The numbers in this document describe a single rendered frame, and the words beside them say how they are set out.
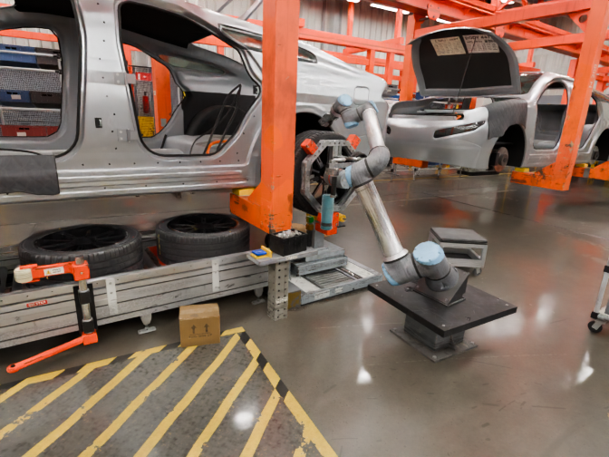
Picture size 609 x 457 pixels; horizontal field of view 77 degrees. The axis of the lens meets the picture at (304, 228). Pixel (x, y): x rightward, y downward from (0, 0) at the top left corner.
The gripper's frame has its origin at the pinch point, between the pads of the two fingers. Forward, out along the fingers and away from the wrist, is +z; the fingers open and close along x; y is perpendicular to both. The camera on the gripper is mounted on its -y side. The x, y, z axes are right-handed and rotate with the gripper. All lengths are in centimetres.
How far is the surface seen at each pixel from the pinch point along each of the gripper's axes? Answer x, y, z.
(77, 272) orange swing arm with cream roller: 4, -184, -25
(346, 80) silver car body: 22, 54, 16
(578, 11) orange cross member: -54, 389, 22
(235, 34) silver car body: 83, -19, -10
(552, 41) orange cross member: -74, 561, 159
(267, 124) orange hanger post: 15, -51, -29
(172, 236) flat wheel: -2, -133, 15
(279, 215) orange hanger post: -34, -73, -8
